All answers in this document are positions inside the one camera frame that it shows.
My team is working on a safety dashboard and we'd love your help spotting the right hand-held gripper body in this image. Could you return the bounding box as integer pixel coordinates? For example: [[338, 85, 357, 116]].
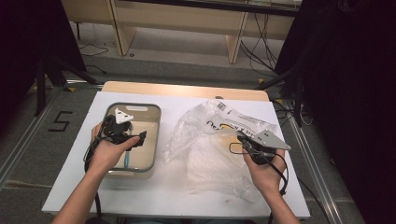
[[245, 128, 292, 165]]

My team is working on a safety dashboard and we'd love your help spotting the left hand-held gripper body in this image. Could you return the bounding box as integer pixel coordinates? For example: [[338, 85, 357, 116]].
[[102, 107, 148, 152]]

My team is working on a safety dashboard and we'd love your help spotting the blue toothbrush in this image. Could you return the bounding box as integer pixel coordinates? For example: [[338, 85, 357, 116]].
[[123, 148, 133, 171]]

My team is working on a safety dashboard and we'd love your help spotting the beige plastic bin grey rim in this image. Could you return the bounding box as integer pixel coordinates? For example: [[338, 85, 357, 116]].
[[104, 102, 163, 180]]

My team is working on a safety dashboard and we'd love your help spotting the clear plastic bag yellow smiley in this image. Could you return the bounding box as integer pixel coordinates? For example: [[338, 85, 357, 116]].
[[162, 98, 278, 205]]

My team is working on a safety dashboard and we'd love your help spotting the person's left hand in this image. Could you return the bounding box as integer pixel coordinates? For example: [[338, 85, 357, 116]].
[[88, 121, 141, 173]]

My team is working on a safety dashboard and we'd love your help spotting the person's right hand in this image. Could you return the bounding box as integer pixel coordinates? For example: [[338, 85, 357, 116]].
[[242, 149, 288, 199]]

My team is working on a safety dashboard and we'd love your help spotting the black metal stand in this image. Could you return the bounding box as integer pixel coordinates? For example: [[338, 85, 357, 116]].
[[255, 62, 305, 128], [33, 55, 98, 118]]

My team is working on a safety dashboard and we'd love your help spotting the white table board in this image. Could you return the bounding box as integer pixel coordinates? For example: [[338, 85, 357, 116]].
[[41, 91, 312, 218]]

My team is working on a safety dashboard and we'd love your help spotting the light wooden table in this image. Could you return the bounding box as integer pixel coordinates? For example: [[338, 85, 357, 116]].
[[101, 80, 271, 103]]

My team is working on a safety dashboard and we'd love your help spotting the black curtain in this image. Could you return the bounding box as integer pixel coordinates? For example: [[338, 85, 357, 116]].
[[0, 0, 87, 132], [274, 0, 396, 224]]

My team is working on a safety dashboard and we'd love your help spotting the light wooden desk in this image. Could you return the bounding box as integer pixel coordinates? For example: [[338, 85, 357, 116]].
[[60, 0, 301, 65]]

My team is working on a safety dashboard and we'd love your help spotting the right hand-held gripper black cable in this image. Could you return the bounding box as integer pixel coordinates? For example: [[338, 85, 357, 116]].
[[261, 151, 291, 224]]

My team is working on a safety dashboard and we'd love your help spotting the hand-held gripper black cable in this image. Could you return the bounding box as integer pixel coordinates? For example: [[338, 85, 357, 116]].
[[82, 115, 109, 219], [261, 151, 291, 224]]

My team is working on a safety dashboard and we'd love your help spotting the metal floor rail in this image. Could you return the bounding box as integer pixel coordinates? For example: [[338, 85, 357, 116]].
[[285, 116, 345, 224], [0, 88, 69, 189]]

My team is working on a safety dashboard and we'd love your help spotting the left hand-held gripper black cable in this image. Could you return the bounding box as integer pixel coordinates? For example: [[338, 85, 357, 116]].
[[82, 115, 109, 219]]

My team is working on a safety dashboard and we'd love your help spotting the bundle of black cables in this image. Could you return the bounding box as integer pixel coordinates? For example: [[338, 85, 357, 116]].
[[238, 12, 280, 78]]

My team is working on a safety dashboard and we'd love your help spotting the black floor cable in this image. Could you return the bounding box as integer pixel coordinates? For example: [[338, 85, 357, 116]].
[[78, 42, 110, 76]]

